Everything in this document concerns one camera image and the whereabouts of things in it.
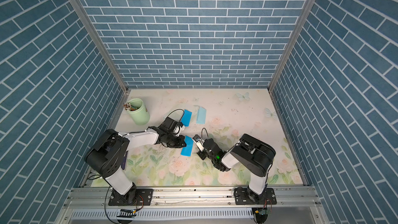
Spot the blue paper sheet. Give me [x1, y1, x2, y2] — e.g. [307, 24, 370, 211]
[181, 136, 194, 157]
[180, 110, 192, 127]

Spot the light blue square paper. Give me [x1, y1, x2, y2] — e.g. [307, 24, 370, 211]
[196, 106, 207, 124]

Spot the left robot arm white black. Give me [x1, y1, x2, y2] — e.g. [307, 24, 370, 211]
[85, 117, 187, 205]

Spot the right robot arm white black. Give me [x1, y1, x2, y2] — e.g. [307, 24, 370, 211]
[193, 134, 276, 204]

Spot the green pencil cup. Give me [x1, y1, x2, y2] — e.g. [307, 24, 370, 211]
[127, 98, 150, 125]

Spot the dark blue notebook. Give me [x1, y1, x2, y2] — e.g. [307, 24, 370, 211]
[121, 151, 128, 170]

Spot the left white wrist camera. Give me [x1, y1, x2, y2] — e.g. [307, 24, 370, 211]
[173, 122, 185, 136]

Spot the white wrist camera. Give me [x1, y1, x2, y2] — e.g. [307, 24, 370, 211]
[173, 122, 185, 136]
[192, 134, 204, 151]

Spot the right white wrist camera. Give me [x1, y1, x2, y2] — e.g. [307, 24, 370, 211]
[192, 134, 204, 151]

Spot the left camera black cable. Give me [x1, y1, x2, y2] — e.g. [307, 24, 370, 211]
[166, 108, 186, 123]

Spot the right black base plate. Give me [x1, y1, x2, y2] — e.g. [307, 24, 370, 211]
[233, 187, 277, 205]

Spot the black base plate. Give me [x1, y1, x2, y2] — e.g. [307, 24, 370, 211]
[233, 187, 277, 205]
[108, 188, 154, 207]

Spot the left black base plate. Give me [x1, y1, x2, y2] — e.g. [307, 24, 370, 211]
[108, 188, 154, 207]

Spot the aluminium mounting rail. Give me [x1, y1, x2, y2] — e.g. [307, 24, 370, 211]
[63, 185, 321, 209]

